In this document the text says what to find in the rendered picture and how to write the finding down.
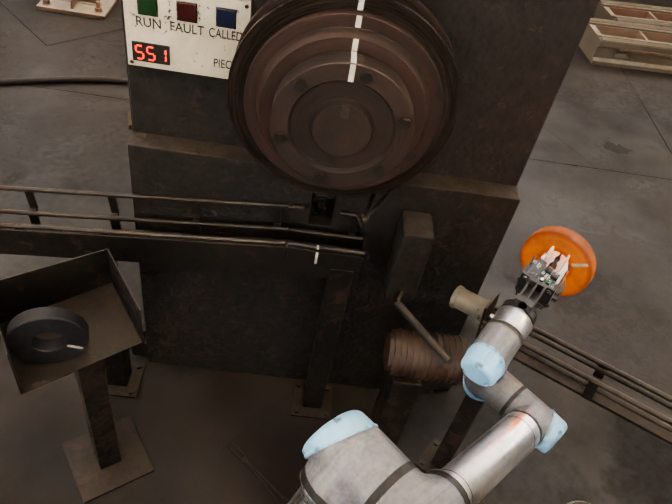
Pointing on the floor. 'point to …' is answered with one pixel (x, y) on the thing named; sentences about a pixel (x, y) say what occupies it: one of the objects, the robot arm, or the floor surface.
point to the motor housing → (412, 374)
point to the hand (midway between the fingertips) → (560, 255)
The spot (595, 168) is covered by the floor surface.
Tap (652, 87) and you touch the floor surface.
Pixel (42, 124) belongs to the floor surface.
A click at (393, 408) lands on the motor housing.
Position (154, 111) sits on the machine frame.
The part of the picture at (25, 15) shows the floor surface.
